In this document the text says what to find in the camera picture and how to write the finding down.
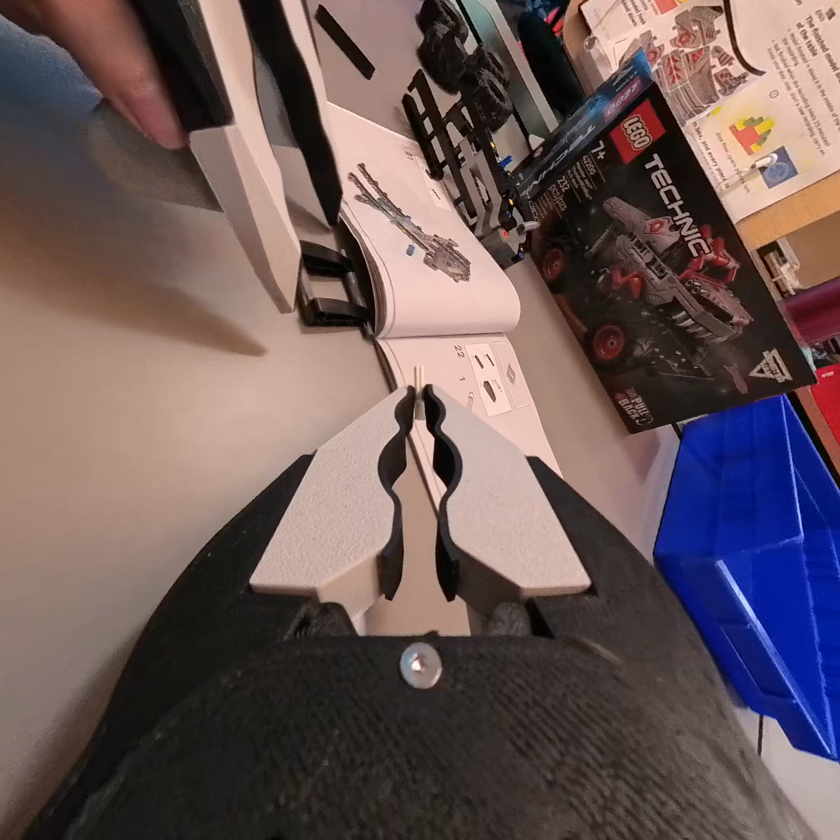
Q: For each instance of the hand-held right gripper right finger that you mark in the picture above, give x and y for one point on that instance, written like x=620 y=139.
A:
x=505 y=525

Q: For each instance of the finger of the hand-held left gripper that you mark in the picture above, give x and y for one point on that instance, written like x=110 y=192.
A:
x=308 y=131
x=256 y=210

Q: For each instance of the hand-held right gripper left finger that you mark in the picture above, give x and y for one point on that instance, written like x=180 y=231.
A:
x=328 y=518

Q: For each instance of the black brick frame grey axles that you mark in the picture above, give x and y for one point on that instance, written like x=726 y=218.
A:
x=328 y=308

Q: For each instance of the small tan brick pin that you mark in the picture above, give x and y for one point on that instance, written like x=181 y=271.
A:
x=418 y=377

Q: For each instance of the grey desk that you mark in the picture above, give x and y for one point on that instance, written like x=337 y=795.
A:
x=131 y=426

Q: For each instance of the person's left hand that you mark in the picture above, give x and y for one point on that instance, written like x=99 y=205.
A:
x=124 y=72

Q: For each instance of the long black brick beam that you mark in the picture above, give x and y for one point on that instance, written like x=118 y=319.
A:
x=344 y=43

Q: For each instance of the blue cloth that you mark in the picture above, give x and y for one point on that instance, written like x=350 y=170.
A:
x=39 y=72

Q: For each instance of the black toy tire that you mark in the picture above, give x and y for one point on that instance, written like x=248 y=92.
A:
x=443 y=39
x=485 y=82

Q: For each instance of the black grey brick truck chassis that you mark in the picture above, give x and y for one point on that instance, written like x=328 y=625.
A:
x=485 y=216

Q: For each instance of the open instruction booklet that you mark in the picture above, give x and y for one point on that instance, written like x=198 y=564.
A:
x=446 y=295

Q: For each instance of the blue plastic bin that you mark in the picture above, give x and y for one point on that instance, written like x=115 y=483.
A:
x=754 y=525

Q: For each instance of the toy truck set box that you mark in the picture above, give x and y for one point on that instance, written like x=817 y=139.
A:
x=656 y=262

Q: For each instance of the red container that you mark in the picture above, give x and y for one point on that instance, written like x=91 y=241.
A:
x=828 y=407

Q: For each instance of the cardboard box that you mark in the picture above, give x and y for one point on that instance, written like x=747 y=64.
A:
x=787 y=229

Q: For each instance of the printed paper sheet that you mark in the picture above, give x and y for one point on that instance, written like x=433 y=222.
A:
x=774 y=118

